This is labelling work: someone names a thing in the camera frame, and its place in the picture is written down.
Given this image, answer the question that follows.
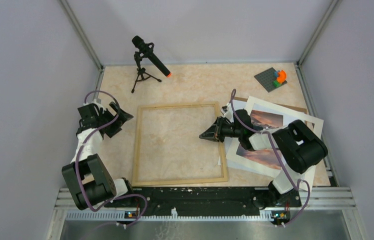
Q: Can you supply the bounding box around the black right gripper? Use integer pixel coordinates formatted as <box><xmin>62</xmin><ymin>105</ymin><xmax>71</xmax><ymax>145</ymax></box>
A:
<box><xmin>200</xmin><ymin>115</ymin><xmax>242</xmax><ymax>143</ymax></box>

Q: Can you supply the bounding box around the sunset cloud photo print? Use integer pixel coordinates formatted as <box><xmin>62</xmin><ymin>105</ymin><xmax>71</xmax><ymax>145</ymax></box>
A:
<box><xmin>236</xmin><ymin>110</ymin><xmax>283</xmax><ymax>170</ymax></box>

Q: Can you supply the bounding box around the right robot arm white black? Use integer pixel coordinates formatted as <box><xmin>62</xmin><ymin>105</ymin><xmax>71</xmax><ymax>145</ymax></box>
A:
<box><xmin>199</xmin><ymin>109</ymin><xmax>328</xmax><ymax>206</ymax></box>

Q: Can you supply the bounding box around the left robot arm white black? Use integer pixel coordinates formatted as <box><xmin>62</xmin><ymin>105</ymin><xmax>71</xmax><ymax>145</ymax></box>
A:
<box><xmin>62</xmin><ymin>101</ymin><xmax>135</xmax><ymax>210</ymax></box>

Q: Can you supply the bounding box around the white paper sheet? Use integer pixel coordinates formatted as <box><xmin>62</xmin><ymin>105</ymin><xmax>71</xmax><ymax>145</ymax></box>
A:
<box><xmin>224</xmin><ymin>100</ymin><xmax>299</xmax><ymax>178</ymax></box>

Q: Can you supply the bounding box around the black mini tripod stand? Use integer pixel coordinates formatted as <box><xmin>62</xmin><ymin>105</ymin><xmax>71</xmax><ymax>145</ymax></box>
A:
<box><xmin>131</xmin><ymin>51</ymin><xmax>162</xmax><ymax>93</ymax></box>

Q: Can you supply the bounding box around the white mat board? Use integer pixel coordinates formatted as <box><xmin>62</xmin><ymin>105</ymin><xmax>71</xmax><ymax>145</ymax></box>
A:
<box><xmin>225</xmin><ymin>96</ymin><xmax>324</xmax><ymax>193</ymax></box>

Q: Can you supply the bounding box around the grey building brick baseplate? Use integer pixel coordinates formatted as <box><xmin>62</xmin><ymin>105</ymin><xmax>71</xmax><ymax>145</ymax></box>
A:
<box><xmin>254</xmin><ymin>67</ymin><xmax>280</xmax><ymax>93</ymax></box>

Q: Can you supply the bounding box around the black microphone orange tip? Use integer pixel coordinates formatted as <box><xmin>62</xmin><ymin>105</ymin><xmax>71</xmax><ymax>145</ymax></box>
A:
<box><xmin>132</xmin><ymin>35</ymin><xmax>171</xmax><ymax>78</ymax></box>

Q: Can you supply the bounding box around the colourful toy brick stack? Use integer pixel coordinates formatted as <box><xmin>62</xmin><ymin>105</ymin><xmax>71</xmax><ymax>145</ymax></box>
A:
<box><xmin>272</xmin><ymin>70</ymin><xmax>287</xmax><ymax>88</ymax></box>

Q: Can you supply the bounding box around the brown cardboard backing board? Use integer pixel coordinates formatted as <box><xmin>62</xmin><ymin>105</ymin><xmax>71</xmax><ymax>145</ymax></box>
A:
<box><xmin>234</xmin><ymin>97</ymin><xmax>307</xmax><ymax>114</ymax></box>

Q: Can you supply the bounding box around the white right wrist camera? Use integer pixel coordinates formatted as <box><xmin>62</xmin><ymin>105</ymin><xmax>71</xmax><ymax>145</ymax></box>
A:
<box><xmin>220</xmin><ymin>102</ymin><xmax>233</xmax><ymax>119</ymax></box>

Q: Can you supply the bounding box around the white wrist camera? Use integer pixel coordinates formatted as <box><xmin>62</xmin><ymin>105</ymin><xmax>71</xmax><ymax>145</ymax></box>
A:
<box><xmin>92</xmin><ymin>98</ymin><xmax>106</xmax><ymax>111</ymax></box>
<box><xmin>220</xmin><ymin>102</ymin><xmax>233</xmax><ymax>119</ymax></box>

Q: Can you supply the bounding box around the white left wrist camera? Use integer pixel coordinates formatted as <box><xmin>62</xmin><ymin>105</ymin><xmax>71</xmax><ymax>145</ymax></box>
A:
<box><xmin>92</xmin><ymin>98</ymin><xmax>106</xmax><ymax>111</ymax></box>

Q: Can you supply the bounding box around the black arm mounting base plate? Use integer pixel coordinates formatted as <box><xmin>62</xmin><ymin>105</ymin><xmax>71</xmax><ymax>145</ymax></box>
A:
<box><xmin>104</xmin><ymin>186</ymin><xmax>302</xmax><ymax>219</ymax></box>

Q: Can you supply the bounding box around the aluminium front rail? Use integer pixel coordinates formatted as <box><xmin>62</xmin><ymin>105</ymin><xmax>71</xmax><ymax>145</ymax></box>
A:
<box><xmin>55</xmin><ymin>187</ymin><xmax>356</xmax><ymax>222</ymax></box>

